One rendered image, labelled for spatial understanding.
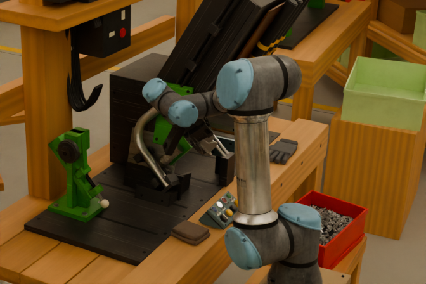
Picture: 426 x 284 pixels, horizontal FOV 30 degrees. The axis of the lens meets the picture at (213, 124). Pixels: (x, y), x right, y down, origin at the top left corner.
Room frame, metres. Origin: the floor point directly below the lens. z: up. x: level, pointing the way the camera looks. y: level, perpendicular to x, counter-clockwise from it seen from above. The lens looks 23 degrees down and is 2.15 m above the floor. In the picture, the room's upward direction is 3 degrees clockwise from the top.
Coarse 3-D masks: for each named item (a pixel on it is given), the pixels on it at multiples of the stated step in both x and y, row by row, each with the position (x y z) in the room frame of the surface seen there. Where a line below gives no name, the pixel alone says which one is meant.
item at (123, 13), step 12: (120, 12) 2.50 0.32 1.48; (84, 24) 2.43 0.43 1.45; (108, 24) 2.43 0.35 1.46; (120, 24) 2.50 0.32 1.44; (84, 36) 2.43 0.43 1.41; (96, 36) 2.41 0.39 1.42; (108, 36) 2.43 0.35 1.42; (120, 36) 2.50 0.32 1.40; (84, 48) 2.43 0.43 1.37; (96, 48) 2.41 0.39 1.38; (108, 48) 2.43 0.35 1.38; (120, 48) 2.50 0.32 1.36
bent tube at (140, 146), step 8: (152, 112) 2.38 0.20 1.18; (144, 120) 2.39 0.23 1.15; (136, 128) 2.39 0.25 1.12; (136, 136) 2.38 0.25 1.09; (136, 144) 2.37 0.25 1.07; (144, 144) 2.38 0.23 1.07; (144, 152) 2.36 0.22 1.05; (152, 160) 2.34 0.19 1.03; (152, 168) 2.33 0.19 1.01; (160, 168) 2.33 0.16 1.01; (160, 176) 2.31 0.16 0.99; (168, 184) 2.29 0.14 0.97
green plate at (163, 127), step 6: (168, 84) 2.43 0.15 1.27; (174, 84) 2.42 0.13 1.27; (180, 84) 2.42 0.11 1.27; (174, 90) 2.41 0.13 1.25; (180, 90) 2.40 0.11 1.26; (186, 90) 2.40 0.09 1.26; (192, 90) 2.39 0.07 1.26; (156, 120) 2.41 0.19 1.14; (162, 120) 2.40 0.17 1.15; (156, 126) 2.40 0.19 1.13; (162, 126) 2.39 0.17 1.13; (168, 126) 2.38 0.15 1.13; (156, 132) 2.39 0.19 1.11; (162, 132) 2.39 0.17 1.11; (168, 132) 2.38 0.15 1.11; (156, 138) 2.39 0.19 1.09; (162, 138) 2.38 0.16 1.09; (162, 144) 2.37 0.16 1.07
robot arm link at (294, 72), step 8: (280, 56) 1.87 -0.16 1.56; (288, 56) 1.90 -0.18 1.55; (288, 64) 1.85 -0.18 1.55; (296, 64) 1.87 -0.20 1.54; (288, 72) 1.83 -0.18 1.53; (296, 72) 1.85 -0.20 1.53; (288, 80) 1.82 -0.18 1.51; (296, 80) 1.84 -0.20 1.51; (288, 88) 1.83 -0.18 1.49; (296, 88) 1.85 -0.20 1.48; (208, 96) 2.15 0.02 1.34; (216, 96) 2.11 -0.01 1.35; (288, 96) 1.85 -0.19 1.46; (208, 104) 2.13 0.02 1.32; (216, 104) 2.11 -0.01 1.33; (208, 112) 2.13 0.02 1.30; (216, 112) 2.14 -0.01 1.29; (224, 112) 2.13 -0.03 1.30
